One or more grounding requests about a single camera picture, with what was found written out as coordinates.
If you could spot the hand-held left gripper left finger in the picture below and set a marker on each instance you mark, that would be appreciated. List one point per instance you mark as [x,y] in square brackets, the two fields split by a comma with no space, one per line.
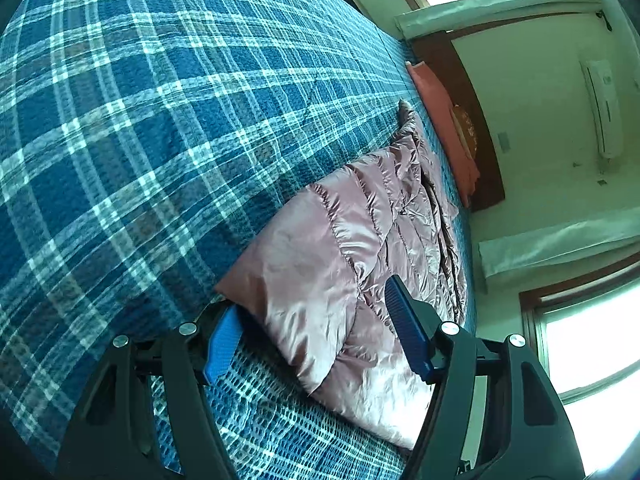
[222,345]

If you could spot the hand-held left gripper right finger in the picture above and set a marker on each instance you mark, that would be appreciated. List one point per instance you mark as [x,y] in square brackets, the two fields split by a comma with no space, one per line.
[407,330]

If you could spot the pink puffer jacket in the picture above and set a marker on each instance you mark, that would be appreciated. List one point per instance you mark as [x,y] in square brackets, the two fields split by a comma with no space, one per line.
[325,260]

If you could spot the white curtain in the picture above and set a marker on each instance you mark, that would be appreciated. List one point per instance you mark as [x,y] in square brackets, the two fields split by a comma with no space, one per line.
[550,247]
[475,12]

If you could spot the round patterned cushion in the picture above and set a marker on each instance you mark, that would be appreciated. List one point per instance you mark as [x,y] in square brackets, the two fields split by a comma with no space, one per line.
[465,130]

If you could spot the pink pillow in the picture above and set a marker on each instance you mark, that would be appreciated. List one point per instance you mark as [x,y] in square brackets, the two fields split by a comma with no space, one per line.
[435,105]

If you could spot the blue plaid bedspread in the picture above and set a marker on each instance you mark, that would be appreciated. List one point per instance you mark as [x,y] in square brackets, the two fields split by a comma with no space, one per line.
[125,135]

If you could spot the brown wooden headboard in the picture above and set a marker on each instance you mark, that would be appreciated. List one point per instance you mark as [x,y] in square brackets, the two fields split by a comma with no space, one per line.
[465,75]

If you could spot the white air conditioner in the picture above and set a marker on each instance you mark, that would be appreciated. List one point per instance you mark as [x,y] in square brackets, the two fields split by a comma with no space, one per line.
[602,110]

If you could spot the dark curtain rod bracket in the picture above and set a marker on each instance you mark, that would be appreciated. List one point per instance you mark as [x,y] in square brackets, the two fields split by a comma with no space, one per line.
[606,21]

